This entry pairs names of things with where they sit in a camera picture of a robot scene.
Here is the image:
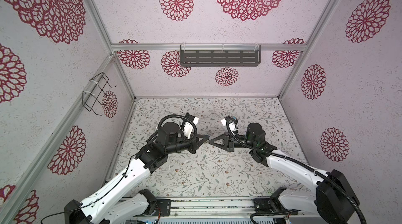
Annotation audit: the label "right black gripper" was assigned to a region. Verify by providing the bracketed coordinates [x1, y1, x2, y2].
[210, 133, 256, 154]

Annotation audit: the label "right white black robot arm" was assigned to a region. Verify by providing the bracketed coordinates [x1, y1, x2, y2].
[209, 118, 367, 224]

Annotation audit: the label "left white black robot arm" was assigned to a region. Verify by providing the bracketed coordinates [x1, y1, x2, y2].
[64, 122, 209, 224]

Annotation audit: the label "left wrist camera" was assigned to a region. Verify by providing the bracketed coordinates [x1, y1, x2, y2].
[182, 113, 199, 140]

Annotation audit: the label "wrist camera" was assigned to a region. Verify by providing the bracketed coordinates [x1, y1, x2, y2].
[220, 116, 239, 135]
[182, 113, 199, 140]

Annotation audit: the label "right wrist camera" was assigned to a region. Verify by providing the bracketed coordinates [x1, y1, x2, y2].
[220, 116, 239, 135]

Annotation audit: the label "right black corrugated cable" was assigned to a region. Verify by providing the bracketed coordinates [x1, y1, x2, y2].
[225, 117, 367, 224]

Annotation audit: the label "left thin black cable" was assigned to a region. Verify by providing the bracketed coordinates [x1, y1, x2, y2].
[40, 153, 137, 224]

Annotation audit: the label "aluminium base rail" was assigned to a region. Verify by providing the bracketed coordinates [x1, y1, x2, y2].
[80, 196, 343, 221]

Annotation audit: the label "dark metal wall shelf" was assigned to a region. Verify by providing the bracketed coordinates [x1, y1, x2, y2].
[179, 45, 261, 67]

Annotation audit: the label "black wire wall basket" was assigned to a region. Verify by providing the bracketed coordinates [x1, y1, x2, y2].
[81, 72, 118, 118]

